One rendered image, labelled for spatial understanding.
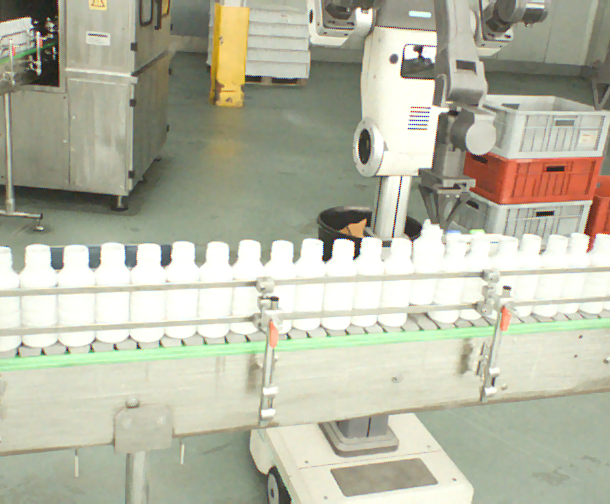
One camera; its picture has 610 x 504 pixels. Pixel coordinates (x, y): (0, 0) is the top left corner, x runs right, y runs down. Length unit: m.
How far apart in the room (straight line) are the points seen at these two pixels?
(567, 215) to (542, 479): 1.53
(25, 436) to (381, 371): 0.64
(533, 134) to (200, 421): 2.62
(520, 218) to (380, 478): 1.85
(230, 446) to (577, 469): 1.27
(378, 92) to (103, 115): 3.17
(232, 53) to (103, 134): 4.16
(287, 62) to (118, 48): 6.24
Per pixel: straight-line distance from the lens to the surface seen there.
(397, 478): 2.34
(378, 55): 2.00
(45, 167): 5.15
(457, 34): 1.40
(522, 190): 3.77
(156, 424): 1.39
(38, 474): 2.72
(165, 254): 1.93
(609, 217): 4.29
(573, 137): 3.89
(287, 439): 2.42
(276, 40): 10.85
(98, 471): 2.71
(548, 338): 1.65
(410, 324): 1.50
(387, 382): 1.50
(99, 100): 4.96
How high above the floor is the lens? 1.63
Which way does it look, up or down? 21 degrees down
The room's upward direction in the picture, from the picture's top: 6 degrees clockwise
